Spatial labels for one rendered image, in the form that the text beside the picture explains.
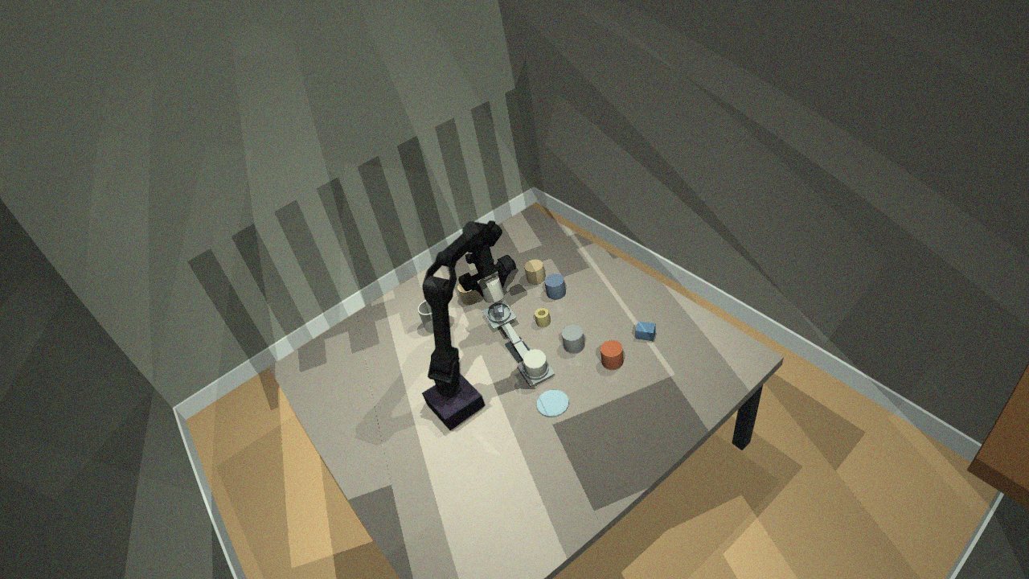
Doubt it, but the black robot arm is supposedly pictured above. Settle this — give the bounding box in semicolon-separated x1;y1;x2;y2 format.
423;220;502;400

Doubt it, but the dark blue cylinder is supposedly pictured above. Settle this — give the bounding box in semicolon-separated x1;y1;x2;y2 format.
545;273;566;300

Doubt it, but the reddish-brown cylinder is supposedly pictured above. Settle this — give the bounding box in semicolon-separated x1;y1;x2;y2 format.
601;340;624;370

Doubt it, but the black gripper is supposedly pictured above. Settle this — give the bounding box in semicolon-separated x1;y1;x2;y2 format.
458;255;516;297

